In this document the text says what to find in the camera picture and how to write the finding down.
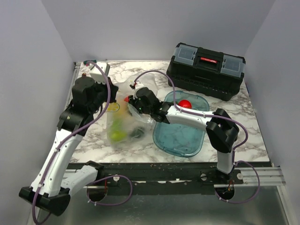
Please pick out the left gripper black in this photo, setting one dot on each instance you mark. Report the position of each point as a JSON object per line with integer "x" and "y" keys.
{"x": 115, "y": 88}

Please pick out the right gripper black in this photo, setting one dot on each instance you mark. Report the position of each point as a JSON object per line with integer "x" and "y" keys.
{"x": 132, "y": 101}

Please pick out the dark green fake avocado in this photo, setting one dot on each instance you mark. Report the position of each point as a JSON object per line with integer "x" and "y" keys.
{"x": 137, "y": 133}

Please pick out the translucent printed plastic bag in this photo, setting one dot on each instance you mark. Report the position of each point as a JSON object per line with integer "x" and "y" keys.
{"x": 132, "y": 118}

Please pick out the red fake fruit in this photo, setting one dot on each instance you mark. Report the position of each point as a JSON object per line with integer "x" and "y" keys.
{"x": 185, "y": 104}

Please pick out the light green fake pear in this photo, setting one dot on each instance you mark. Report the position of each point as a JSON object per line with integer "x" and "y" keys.
{"x": 118, "y": 136}

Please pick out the green fake fruit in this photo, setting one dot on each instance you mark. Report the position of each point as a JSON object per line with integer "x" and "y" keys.
{"x": 117, "y": 125}

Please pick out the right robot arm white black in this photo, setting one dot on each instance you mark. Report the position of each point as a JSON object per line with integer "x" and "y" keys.
{"x": 220, "y": 128}

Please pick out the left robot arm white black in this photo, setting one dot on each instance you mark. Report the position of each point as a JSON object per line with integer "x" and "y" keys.
{"x": 49, "y": 191}

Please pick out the teal transparent plastic tray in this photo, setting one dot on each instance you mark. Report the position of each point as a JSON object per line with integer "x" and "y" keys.
{"x": 180, "y": 140}

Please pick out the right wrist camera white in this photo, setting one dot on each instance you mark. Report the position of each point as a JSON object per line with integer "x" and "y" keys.
{"x": 136, "y": 86}

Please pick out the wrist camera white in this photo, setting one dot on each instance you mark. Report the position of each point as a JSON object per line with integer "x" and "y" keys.
{"x": 96, "y": 74}
{"x": 136, "y": 86}

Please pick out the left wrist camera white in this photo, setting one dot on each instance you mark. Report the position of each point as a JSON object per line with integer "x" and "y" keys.
{"x": 96, "y": 74}

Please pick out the green handled screwdriver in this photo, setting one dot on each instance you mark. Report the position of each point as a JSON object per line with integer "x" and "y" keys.
{"x": 87, "y": 61}

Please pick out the black toolbox red handle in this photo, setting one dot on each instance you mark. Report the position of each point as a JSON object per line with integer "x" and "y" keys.
{"x": 214, "y": 74}

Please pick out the black mounting base rail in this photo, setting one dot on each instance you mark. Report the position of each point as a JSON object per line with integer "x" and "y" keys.
{"x": 161, "y": 179}

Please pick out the aluminium frame rail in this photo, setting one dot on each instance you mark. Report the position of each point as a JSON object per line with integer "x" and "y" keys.
{"x": 268, "y": 176}

